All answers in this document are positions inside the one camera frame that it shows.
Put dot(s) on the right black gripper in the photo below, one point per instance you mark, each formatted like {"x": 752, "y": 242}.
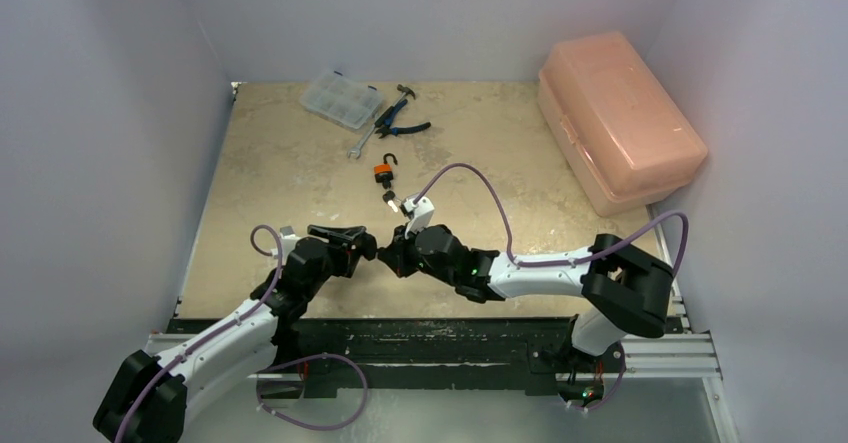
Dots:
{"x": 406, "y": 254}

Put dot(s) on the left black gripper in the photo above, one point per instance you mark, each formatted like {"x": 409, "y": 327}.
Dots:
{"x": 341, "y": 246}

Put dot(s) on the black key bunch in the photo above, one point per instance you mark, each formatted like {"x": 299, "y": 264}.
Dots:
{"x": 392, "y": 201}

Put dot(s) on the orange black padlock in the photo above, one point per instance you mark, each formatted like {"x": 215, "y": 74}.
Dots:
{"x": 383, "y": 173}

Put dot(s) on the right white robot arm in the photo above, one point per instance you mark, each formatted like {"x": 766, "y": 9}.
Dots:
{"x": 628, "y": 289}

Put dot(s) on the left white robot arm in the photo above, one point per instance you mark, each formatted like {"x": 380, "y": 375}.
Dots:
{"x": 153, "y": 397}

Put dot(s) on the silver wrench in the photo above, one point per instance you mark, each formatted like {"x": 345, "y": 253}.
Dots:
{"x": 355, "y": 151}

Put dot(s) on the clear plastic organizer box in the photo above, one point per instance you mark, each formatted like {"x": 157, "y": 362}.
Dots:
{"x": 345, "y": 102}

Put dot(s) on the small hammer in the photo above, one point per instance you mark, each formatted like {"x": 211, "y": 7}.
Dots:
{"x": 405, "y": 92}

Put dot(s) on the pink plastic storage box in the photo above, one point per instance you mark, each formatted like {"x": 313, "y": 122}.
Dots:
{"x": 623, "y": 136}

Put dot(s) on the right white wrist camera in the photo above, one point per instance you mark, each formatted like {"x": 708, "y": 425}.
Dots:
{"x": 419, "y": 211}

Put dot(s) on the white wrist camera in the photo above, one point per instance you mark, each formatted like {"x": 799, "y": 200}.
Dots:
{"x": 419, "y": 211}
{"x": 289, "y": 239}

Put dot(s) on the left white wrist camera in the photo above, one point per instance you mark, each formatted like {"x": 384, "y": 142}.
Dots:
{"x": 289, "y": 239}

